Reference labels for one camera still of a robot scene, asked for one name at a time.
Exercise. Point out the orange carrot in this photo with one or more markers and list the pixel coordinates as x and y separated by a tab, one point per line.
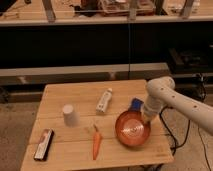
96	142

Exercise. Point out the wooden table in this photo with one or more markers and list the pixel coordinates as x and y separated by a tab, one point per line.
71	148

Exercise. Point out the orange ceramic bowl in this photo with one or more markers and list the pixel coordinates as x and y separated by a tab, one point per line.
131	130

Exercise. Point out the white plastic bottle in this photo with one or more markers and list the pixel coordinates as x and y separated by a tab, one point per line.
104	101

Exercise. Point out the blue sponge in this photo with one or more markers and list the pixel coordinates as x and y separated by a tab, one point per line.
136	104

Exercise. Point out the white paper cup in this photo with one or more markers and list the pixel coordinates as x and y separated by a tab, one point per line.
70	116

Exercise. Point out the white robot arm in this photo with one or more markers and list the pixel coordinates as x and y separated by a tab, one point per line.
161	93

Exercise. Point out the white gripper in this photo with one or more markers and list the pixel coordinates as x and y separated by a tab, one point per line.
151	108

